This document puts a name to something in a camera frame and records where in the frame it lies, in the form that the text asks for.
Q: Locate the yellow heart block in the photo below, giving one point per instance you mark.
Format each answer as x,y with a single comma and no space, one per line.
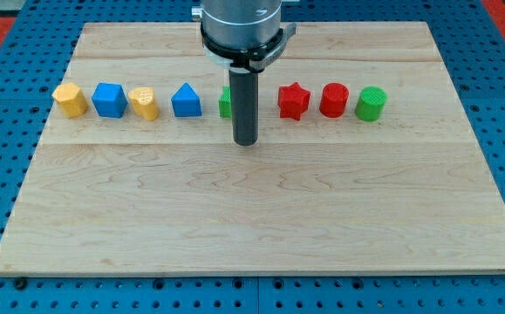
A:
143,102

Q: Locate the blue cube block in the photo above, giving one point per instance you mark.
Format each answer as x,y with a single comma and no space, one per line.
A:
109,100

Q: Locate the green cylinder block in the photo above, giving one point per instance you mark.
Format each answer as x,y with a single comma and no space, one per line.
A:
371,102

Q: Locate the yellow hexagon block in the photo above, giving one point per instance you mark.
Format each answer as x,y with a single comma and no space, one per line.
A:
70,99

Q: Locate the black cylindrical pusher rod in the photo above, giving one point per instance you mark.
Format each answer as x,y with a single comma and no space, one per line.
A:
244,107

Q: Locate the light wooden board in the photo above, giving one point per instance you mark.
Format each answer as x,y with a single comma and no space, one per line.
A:
407,194

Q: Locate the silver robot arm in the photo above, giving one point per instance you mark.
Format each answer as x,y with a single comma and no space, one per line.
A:
244,36

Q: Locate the green block behind rod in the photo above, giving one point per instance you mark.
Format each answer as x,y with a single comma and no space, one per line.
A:
224,103

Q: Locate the blue triangle block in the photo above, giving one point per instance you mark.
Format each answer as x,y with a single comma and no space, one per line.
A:
186,102

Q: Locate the red cylinder block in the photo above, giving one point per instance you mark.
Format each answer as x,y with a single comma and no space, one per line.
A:
334,99

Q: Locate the red star block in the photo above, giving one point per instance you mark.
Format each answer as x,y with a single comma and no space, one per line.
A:
293,101

